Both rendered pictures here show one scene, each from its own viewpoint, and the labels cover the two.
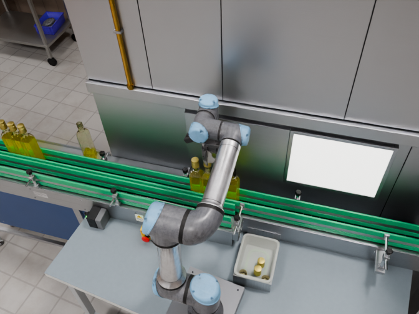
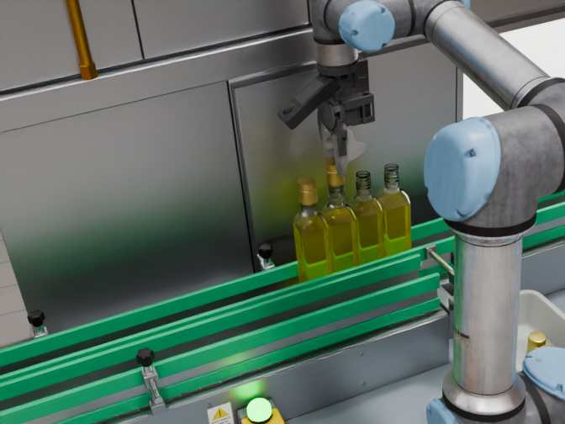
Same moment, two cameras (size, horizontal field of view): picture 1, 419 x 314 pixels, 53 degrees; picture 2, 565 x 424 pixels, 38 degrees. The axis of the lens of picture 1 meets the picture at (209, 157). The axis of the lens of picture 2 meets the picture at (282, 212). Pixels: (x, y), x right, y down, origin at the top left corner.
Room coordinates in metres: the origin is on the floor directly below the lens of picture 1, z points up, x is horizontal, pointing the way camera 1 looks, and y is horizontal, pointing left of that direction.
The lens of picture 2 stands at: (0.22, 0.89, 1.88)
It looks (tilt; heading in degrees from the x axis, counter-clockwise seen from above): 30 degrees down; 324
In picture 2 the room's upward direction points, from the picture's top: 7 degrees counter-clockwise
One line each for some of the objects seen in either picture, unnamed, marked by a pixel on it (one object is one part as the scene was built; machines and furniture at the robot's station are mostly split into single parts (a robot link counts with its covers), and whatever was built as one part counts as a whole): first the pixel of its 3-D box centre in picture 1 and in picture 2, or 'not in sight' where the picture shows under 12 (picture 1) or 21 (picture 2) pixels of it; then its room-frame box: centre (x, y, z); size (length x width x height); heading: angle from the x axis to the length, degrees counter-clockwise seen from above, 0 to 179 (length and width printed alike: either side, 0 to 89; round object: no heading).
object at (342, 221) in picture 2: (209, 185); (340, 251); (1.24, 0.01, 0.99); 0.06 x 0.06 x 0.21; 72
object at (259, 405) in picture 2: not in sight; (259, 409); (1.15, 0.31, 0.84); 0.04 x 0.04 x 0.03
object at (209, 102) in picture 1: (208, 109); (334, 6); (1.23, -0.01, 1.47); 0.09 x 0.08 x 0.11; 161
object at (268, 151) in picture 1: (282, 154); (444, 113); (1.27, -0.33, 1.15); 0.90 x 0.03 x 0.34; 71
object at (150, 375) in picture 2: (113, 201); (155, 390); (1.22, 0.47, 0.94); 0.07 x 0.04 x 0.13; 161
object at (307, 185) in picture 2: (195, 162); (307, 190); (1.26, 0.07, 1.14); 0.04 x 0.04 x 0.04
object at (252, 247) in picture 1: (256, 261); (528, 346); (0.94, -0.19, 0.80); 0.22 x 0.17 x 0.09; 161
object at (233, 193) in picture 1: (232, 190); (393, 235); (1.21, -0.10, 0.99); 0.06 x 0.06 x 0.21; 70
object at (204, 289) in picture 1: (203, 292); (557, 398); (0.72, 0.05, 0.97); 0.13 x 0.12 x 0.14; 71
